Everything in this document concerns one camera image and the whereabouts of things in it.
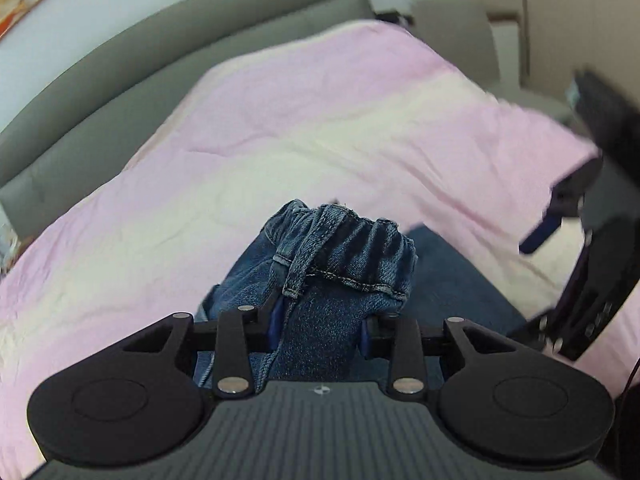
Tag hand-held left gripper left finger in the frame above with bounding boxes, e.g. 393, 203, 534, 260
122, 304, 284, 399

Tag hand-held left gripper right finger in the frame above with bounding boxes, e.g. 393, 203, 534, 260
359, 312, 522, 400

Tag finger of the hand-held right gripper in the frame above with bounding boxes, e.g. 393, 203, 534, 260
509, 230, 640, 362
518, 156, 605, 256

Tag blue denim pants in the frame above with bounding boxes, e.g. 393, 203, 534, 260
192, 198, 528, 394

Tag beige wardrobe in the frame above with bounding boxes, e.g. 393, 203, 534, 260
452, 0, 640, 92

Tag grey upholstered chair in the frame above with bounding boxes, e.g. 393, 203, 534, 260
409, 0, 581, 126

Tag pink and cream blanket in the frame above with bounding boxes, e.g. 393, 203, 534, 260
0, 19, 640, 480

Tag black plug beside headboard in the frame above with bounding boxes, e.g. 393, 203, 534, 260
374, 9, 417, 30

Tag grey upholstered bed headboard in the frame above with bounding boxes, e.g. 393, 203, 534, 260
0, 0, 382, 241

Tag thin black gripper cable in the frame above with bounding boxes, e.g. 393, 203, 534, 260
616, 357, 640, 466

